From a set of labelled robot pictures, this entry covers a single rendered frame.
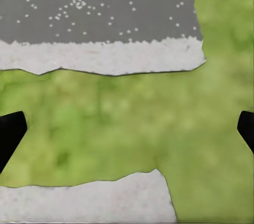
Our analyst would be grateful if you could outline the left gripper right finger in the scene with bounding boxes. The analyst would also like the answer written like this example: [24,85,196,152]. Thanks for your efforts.
[237,110,254,153]

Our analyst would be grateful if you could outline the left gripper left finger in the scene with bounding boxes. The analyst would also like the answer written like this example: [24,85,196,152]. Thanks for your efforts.
[0,111,27,174]

